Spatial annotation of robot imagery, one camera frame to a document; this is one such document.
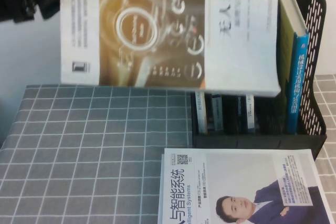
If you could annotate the white driverless car cover book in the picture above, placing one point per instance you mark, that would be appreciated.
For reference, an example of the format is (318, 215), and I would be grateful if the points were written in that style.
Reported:
(183, 37)

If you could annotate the white spine book orange band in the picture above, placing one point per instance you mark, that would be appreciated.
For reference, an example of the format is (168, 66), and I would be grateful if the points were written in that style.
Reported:
(200, 113)

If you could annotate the light blue spine paperback book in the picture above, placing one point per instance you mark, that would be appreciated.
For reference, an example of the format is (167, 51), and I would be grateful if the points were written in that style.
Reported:
(216, 111)

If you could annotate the black spine robotics book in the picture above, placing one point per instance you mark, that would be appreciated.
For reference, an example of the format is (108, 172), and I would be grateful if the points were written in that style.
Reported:
(241, 113)

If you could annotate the white and navy spine book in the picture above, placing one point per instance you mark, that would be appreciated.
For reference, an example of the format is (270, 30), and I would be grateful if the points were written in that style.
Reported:
(251, 113)

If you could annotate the large blue spine green book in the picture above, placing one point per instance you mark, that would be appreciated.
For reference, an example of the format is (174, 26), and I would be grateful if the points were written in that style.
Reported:
(295, 82)

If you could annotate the black mesh plastic book stand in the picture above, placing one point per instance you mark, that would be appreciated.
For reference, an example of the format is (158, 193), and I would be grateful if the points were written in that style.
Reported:
(262, 142)

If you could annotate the grey white checked tablecloth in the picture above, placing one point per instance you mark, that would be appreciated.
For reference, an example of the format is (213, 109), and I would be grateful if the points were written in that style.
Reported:
(92, 142)

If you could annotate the white intelligent systems magazine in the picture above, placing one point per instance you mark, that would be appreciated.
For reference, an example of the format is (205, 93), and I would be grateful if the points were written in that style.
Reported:
(236, 171)

